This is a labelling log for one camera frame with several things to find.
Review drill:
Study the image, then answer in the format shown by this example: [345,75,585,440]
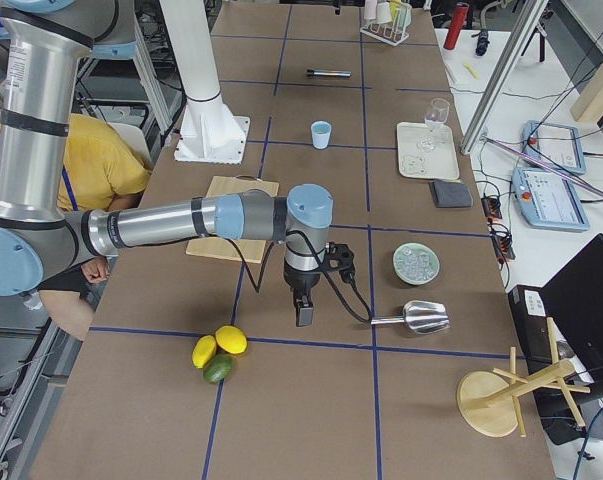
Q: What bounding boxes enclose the green bowl of ice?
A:
[392,243,440,286]

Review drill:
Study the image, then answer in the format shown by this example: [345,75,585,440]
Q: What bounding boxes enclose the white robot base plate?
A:
[174,111,250,165]

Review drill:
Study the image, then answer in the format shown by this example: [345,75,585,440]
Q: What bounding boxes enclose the aluminium frame post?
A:
[460,0,548,155]

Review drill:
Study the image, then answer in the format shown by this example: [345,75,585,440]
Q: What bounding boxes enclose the wooden mug tree stand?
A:
[456,317,590,438]

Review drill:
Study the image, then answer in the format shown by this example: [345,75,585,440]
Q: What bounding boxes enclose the blue teach pendant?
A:
[512,168,590,232]
[522,120,586,175]

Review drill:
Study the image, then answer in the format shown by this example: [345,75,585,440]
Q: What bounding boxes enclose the red bottle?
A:
[443,2,470,51]

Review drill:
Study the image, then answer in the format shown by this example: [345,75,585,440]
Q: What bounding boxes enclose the green lime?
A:
[203,354,233,384]

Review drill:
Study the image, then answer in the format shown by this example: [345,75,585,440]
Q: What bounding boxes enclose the cream bear serving tray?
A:
[396,122,460,181]

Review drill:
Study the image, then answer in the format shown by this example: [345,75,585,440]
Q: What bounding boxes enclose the clear wine glass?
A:
[417,98,450,152]

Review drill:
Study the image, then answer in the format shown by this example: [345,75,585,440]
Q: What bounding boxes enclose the light blue paper cup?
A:
[310,120,332,150]

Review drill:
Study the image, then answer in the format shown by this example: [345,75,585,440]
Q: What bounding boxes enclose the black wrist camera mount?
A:
[323,242,356,287]

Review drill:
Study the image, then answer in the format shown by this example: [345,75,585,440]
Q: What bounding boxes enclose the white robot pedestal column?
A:
[160,0,220,102]

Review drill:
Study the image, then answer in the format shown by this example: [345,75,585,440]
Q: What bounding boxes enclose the bamboo cutting board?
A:
[185,175,279,264]

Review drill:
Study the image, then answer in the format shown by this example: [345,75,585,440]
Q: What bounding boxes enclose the person in yellow shirt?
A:
[0,74,152,341]

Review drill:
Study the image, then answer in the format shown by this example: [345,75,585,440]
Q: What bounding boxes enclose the whole yellow lemon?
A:
[214,325,248,355]

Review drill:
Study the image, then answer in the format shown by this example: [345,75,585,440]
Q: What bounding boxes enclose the steel muddler with black tip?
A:
[306,69,352,79]

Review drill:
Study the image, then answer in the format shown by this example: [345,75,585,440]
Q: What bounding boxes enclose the white wire cup rack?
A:
[360,0,412,46]

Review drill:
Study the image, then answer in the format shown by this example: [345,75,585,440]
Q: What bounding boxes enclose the grey folded cloth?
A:
[430,179,473,208]

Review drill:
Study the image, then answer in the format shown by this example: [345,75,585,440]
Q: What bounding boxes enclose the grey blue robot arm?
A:
[0,1,333,326]

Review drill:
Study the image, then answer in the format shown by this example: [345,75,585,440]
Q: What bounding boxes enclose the steel ice scoop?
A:
[371,300,450,335]

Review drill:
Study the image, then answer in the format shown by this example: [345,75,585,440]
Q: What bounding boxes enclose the black braided camera cable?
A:
[220,229,374,324]

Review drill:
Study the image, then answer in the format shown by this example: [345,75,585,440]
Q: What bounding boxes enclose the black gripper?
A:
[284,263,321,327]

